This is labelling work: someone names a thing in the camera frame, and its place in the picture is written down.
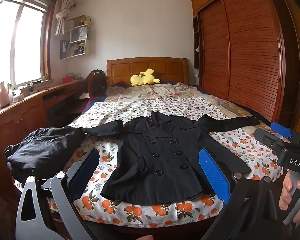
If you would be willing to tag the wooden bed headboard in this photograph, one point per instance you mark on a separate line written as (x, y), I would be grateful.
(120, 70)

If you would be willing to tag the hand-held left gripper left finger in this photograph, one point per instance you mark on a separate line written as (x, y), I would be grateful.
(85, 172)

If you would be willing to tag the red basin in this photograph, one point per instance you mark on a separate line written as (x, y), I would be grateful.
(67, 80)

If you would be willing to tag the row of books and folders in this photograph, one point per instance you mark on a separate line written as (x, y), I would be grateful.
(72, 48)

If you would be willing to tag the dark jar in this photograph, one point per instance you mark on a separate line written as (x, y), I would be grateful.
(31, 88)

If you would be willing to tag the yellow cup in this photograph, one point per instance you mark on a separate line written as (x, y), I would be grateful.
(87, 22)

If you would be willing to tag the white bottle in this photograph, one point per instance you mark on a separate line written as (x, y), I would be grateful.
(10, 95)

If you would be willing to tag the tied cream curtain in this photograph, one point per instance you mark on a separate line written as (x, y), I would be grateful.
(62, 17)

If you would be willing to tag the wooden slatted wardrobe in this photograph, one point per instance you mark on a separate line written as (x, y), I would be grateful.
(252, 55)

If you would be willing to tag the wooden desk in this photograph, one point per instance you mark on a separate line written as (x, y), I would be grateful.
(20, 120)

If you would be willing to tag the dark blue bed sheet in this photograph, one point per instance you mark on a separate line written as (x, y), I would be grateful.
(95, 100)

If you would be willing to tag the wooden frame window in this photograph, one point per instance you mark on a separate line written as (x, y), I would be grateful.
(27, 42)

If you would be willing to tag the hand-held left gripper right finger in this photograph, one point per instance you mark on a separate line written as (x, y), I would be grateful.
(212, 177)

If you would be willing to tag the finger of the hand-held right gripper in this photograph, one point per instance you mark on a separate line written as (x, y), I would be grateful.
(281, 129)
(264, 136)

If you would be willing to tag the bed with orange-print sheet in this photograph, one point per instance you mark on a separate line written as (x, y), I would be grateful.
(130, 110)

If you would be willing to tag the black button coat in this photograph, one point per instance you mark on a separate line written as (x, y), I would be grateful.
(152, 160)

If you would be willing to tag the floral quilt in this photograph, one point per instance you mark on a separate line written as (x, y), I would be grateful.
(169, 90)

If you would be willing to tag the white paper bag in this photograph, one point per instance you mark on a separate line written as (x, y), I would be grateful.
(78, 33)

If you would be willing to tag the tissue box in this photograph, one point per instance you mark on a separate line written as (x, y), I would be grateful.
(18, 98)

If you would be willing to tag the dark folded garment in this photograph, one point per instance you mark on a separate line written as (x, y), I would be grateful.
(45, 150)

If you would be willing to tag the yellow plush toy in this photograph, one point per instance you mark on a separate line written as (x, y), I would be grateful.
(142, 78)

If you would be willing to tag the white wall shelf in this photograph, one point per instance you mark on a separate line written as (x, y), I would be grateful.
(88, 46)

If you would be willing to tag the person's right hand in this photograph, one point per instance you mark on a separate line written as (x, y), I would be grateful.
(286, 192)

